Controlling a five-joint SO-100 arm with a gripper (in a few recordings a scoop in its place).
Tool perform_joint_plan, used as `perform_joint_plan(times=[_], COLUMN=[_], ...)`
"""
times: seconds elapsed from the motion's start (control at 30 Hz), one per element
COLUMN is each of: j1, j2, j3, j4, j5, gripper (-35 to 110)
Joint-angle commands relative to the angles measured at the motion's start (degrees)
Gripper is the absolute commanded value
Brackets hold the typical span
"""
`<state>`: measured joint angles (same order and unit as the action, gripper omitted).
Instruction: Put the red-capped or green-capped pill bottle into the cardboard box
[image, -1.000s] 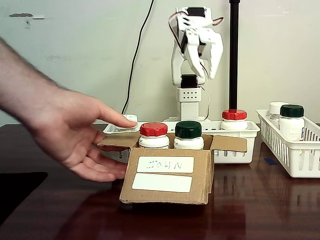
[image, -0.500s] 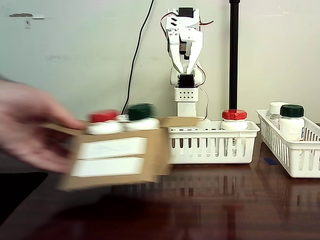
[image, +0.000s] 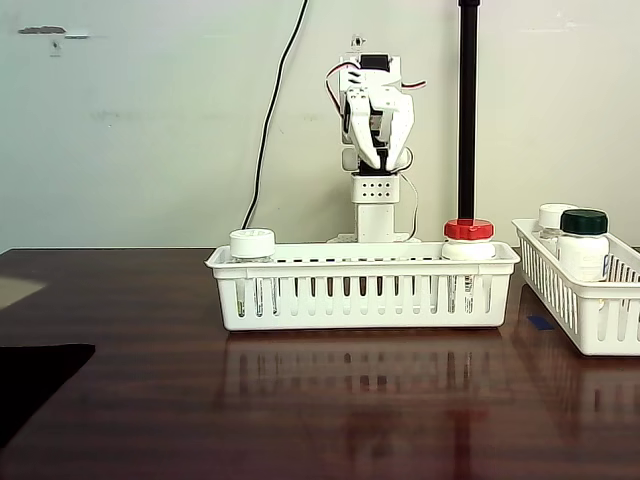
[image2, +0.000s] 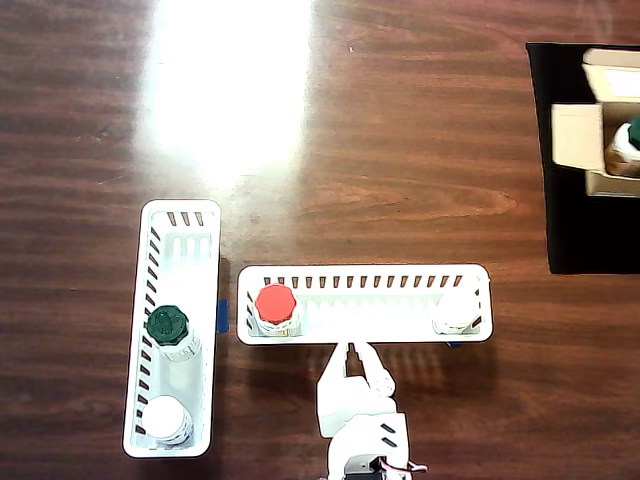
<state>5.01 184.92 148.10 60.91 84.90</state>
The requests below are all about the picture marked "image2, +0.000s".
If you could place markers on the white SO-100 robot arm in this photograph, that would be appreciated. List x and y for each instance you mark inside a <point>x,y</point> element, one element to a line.
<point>370,445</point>

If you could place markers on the white slotted basket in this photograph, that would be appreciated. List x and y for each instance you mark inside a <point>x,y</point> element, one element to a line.
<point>365,310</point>
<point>175,260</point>

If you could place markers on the green-capped bottle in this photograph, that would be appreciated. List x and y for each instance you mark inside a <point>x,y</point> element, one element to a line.
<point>167,324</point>
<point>627,140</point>

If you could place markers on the brown cardboard box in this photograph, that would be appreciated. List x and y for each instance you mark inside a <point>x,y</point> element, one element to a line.
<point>575,135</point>

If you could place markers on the white-capped bottle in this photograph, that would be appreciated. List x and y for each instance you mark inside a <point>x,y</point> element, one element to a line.
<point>457,312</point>
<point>165,417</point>

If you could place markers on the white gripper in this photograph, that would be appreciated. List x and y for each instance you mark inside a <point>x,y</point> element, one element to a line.
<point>341,395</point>

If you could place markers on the red-capped bottle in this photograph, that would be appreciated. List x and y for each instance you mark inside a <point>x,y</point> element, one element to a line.
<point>274,304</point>

